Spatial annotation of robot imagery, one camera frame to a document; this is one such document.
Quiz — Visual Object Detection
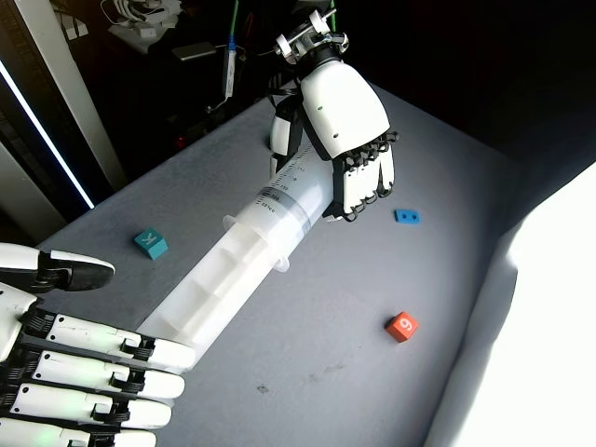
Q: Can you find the large translucent plastic syringe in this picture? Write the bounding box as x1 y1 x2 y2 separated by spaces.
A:
136 142 337 369

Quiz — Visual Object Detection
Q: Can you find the teal K letter block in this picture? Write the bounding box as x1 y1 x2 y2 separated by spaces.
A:
133 227 169 261

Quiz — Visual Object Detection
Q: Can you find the white light strip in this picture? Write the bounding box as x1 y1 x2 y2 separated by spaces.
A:
0 58 97 210

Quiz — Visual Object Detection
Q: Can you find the grey table cloth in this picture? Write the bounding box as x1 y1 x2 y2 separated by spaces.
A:
36 81 521 447

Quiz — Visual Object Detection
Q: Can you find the orange number nine block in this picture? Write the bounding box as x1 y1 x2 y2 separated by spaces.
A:
385 311 419 345

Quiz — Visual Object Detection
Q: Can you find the white gadget pile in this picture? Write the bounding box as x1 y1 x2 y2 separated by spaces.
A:
100 0 183 44

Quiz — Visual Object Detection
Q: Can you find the white board panel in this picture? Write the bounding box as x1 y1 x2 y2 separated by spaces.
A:
421 153 596 447

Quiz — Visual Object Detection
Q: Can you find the white post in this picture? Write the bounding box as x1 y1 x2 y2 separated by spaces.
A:
13 0 129 190

